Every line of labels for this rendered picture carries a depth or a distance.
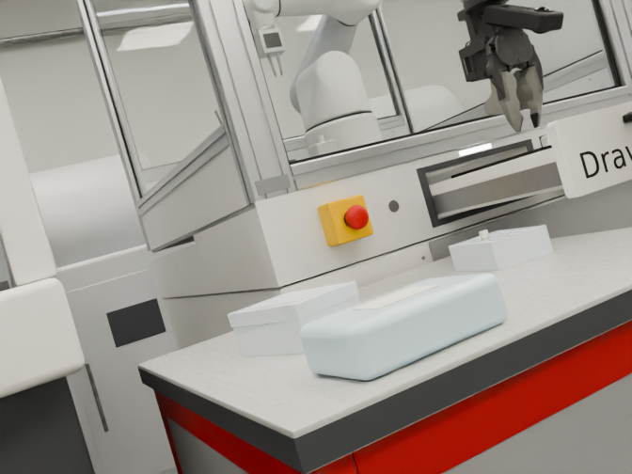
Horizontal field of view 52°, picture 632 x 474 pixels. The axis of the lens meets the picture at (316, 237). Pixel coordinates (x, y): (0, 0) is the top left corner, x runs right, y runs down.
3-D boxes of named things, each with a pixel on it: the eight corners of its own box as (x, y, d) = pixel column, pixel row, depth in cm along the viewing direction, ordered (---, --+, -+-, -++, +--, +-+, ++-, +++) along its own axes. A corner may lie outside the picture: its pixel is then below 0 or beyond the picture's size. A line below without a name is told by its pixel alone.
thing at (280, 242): (672, 159, 149) (655, 98, 149) (278, 287, 105) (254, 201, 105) (433, 214, 235) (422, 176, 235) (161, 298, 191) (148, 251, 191)
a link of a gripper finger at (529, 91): (527, 128, 105) (506, 75, 104) (555, 119, 100) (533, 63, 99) (513, 134, 104) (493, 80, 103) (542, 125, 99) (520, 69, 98)
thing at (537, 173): (684, 150, 102) (673, 113, 102) (571, 186, 91) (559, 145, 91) (510, 193, 138) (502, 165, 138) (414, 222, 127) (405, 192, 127)
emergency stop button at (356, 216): (373, 225, 106) (367, 201, 105) (353, 231, 104) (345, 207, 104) (364, 227, 108) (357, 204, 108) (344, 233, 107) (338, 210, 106)
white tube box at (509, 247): (554, 252, 85) (545, 224, 85) (498, 270, 83) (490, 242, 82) (504, 255, 97) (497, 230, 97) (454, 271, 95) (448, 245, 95)
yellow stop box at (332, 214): (377, 233, 108) (365, 192, 108) (340, 244, 105) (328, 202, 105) (362, 236, 113) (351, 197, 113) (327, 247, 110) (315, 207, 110)
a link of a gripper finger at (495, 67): (513, 101, 99) (504, 45, 99) (521, 98, 97) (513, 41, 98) (489, 102, 97) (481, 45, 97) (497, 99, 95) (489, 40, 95)
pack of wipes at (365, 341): (442, 321, 61) (429, 275, 61) (514, 320, 53) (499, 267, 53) (307, 376, 54) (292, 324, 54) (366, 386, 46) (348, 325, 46)
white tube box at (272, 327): (369, 326, 69) (355, 279, 69) (310, 354, 64) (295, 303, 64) (296, 333, 79) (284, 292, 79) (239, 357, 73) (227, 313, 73)
